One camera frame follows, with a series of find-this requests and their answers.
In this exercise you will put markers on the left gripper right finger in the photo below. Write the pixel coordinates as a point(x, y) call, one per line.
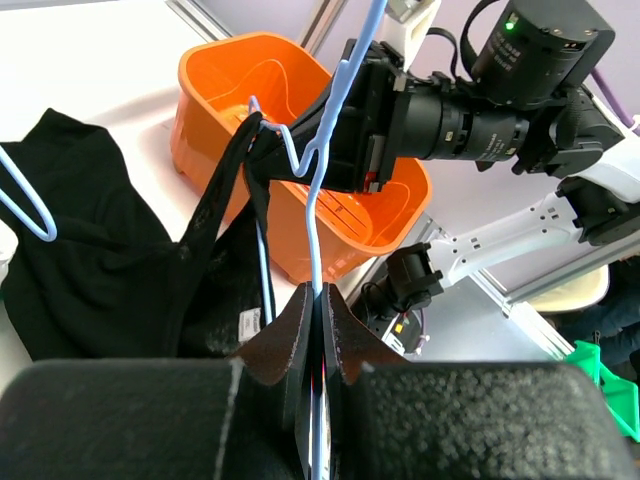
point(352, 353)

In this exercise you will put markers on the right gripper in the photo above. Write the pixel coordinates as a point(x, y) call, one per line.
point(380, 125)

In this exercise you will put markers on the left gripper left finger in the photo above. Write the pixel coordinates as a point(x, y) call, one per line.
point(269, 437)

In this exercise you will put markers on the blue hanger with black top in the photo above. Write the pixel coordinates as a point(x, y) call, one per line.
point(132, 407)

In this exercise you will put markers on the black tank top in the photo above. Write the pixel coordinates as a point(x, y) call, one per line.
point(113, 283)

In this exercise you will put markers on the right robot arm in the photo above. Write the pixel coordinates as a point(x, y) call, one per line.
point(523, 99)

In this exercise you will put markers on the orange plastic basket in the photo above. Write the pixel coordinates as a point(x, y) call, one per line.
point(368, 202)

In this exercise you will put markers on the green plastic bin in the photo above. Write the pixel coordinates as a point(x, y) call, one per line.
point(621, 395)

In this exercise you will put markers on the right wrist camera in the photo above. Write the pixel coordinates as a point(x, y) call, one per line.
point(406, 23)

